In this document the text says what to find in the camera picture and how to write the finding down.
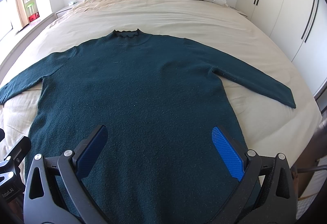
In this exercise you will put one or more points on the beige bed with sheet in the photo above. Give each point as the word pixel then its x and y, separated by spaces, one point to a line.
pixel 268 127

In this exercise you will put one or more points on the dark teal knit sweater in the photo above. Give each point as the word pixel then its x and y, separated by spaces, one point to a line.
pixel 159 97

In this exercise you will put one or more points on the red box on shelf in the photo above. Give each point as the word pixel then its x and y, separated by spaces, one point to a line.
pixel 33 16

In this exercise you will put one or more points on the white bedside table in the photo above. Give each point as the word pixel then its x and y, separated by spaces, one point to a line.
pixel 63 11

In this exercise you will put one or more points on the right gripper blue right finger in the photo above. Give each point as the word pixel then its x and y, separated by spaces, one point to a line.
pixel 232 154

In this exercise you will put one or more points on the white wardrobe with black handles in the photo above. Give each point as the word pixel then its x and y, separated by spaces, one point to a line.
pixel 298 28

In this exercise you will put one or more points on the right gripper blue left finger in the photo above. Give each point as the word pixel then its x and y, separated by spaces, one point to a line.
pixel 88 150

